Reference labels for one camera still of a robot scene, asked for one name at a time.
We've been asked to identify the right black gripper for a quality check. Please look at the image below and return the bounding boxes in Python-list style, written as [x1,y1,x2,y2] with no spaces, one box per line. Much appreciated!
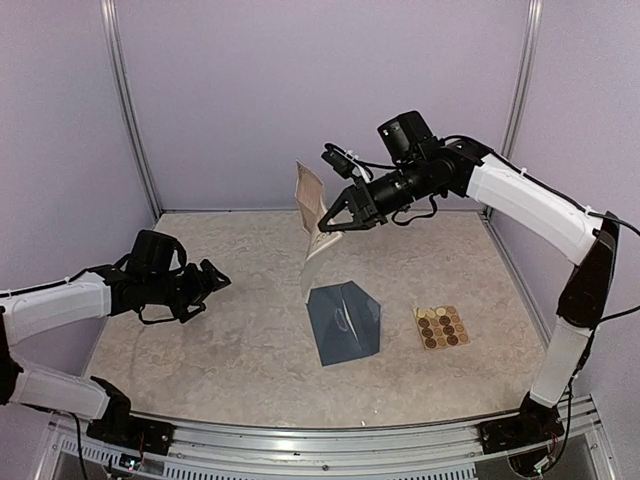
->
[318,157,439,231]

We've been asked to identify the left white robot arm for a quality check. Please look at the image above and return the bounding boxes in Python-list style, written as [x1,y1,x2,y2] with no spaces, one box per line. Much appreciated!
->
[1,230,231,445]

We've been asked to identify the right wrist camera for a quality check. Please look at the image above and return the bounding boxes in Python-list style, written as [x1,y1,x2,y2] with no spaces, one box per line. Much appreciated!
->
[321,143,374,184]

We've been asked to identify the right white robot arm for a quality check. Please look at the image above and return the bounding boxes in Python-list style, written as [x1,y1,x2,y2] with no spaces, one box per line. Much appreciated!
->
[319,111,621,444]

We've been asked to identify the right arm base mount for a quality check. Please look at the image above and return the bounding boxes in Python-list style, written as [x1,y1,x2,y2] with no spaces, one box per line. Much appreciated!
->
[478,393,565,455]

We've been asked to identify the beige letter with border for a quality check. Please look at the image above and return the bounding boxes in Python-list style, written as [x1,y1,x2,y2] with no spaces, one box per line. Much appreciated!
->
[295,160,343,301]

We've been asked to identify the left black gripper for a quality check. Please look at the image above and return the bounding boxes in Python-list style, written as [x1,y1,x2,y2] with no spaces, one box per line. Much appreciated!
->
[146,258,230,323]

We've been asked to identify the right aluminium frame post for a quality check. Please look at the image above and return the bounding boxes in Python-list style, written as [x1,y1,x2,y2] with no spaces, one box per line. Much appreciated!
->
[480,0,544,219]

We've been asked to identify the front aluminium rail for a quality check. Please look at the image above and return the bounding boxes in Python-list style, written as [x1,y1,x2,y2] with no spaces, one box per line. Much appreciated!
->
[34,397,616,479]

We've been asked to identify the left aluminium frame post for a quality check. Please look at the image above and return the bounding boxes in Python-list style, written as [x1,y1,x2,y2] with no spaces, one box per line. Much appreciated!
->
[100,0,164,221]

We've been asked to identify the aluminium frame post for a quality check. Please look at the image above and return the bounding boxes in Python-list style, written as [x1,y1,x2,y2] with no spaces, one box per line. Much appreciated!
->
[480,0,544,219]
[100,0,164,221]

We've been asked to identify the blue paper envelope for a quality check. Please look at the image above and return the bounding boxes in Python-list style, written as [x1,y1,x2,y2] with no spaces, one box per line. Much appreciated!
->
[306,281,382,367]

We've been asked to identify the brown sticker sheet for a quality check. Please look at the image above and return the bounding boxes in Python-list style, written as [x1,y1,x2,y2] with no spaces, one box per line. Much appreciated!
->
[413,305,471,351]

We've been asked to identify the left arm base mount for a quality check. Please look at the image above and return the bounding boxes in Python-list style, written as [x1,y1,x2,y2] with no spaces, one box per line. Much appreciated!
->
[86,376,174,456]

